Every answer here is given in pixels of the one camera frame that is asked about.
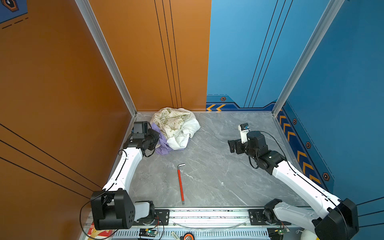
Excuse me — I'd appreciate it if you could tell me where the green circuit board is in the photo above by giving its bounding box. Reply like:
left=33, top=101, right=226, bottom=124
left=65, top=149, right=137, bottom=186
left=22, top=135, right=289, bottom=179
left=139, top=229, right=159, bottom=240

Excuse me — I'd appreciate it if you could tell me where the small circuit board right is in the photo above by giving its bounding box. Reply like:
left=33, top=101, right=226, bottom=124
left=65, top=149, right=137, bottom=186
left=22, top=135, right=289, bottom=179
left=275, top=226, right=290, bottom=235

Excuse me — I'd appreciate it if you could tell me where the orange black tape measure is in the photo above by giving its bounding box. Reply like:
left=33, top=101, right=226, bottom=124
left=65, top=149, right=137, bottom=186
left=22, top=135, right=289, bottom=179
left=182, top=233, right=195, bottom=240

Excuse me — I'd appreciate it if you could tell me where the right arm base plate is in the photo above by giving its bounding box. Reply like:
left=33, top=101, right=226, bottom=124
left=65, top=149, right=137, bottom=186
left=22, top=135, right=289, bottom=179
left=248, top=209, right=282, bottom=226

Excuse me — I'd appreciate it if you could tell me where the red handled hex key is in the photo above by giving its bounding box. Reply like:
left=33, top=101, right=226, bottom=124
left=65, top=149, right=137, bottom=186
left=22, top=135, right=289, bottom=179
left=178, top=164, right=186, bottom=206

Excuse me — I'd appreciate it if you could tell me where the purple cloth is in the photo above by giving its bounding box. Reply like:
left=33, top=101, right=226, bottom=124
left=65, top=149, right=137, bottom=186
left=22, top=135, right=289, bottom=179
left=151, top=123, right=173, bottom=156

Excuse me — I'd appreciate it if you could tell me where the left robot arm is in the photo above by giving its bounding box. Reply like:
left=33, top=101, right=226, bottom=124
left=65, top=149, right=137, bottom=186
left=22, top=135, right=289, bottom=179
left=90, top=122, right=160, bottom=231

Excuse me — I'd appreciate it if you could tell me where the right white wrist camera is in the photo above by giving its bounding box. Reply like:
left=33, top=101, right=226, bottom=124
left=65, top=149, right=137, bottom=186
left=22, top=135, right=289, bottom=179
left=238, top=123, right=250, bottom=144

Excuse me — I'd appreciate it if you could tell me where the white cloth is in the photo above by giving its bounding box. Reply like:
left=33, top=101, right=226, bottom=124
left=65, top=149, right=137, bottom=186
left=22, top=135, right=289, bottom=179
left=167, top=118, right=201, bottom=150

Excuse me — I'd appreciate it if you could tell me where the floral patterned cloth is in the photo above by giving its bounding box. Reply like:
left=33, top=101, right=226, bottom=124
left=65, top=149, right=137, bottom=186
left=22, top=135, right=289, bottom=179
left=150, top=107, right=196, bottom=139

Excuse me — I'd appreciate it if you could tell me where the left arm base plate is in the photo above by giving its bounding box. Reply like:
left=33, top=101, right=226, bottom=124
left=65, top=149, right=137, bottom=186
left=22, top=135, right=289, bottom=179
left=133, top=209, right=170, bottom=226

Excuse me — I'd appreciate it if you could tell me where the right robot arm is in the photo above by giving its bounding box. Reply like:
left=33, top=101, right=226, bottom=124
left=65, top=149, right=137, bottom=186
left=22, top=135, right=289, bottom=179
left=228, top=130, right=360, bottom=240

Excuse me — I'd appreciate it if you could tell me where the red box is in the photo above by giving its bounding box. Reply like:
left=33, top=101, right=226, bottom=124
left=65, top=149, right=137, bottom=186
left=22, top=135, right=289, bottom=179
left=86, top=223, right=117, bottom=240

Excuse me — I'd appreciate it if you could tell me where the white plush toy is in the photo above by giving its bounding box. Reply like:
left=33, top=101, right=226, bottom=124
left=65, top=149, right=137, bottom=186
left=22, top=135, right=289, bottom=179
left=300, top=230, right=319, bottom=240

